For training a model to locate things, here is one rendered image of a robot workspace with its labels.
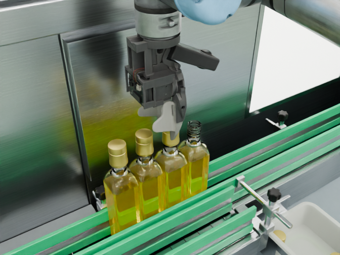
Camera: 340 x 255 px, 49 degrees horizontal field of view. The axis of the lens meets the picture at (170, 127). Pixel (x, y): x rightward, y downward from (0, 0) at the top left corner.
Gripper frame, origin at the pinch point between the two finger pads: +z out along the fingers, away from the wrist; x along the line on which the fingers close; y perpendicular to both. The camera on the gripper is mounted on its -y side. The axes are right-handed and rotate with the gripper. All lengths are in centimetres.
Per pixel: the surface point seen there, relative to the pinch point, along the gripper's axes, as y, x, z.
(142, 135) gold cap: 6.3, 0.4, -0.7
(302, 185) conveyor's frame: -42, 4, 34
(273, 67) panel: -41.4, -13.7, 3.7
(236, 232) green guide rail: -9.4, 12.8, 24.6
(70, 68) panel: 14.2, -12.8, -11.2
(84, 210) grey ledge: 16.7, -13.6, 27.5
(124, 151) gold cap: 10.8, 1.7, 0.3
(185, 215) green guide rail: -0.3, 6.0, 20.0
